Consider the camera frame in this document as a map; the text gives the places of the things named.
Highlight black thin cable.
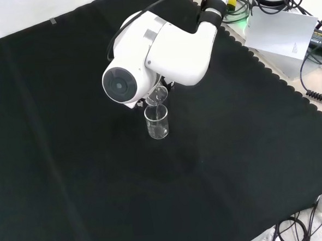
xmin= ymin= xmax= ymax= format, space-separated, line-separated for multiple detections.
xmin=297 ymin=46 xmax=322 ymax=96

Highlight black floor cables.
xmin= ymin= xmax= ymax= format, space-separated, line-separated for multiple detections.
xmin=272 ymin=204 xmax=322 ymax=241

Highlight wide clear glass beaker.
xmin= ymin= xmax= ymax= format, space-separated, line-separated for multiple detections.
xmin=144 ymin=85 xmax=170 ymax=107

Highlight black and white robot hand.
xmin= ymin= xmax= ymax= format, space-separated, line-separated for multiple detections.
xmin=134 ymin=75 xmax=178 ymax=110

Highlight tall clear glass beaker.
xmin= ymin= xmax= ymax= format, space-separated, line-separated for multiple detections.
xmin=142 ymin=103 xmax=171 ymax=142

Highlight pale white board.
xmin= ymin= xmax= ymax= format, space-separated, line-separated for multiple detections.
xmin=241 ymin=3 xmax=322 ymax=65

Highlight grey box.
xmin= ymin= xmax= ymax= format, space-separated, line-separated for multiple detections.
xmin=245 ymin=42 xmax=312 ymax=83

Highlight yellow stop button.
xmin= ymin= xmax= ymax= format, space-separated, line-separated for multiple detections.
xmin=225 ymin=0 xmax=238 ymax=14

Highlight black cable loop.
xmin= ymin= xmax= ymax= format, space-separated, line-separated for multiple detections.
xmin=220 ymin=0 xmax=254 ymax=24

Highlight black bench cloth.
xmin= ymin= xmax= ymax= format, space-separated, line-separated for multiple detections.
xmin=0 ymin=0 xmax=322 ymax=241

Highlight black power adapter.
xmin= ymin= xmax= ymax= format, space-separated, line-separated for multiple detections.
xmin=306 ymin=25 xmax=322 ymax=50

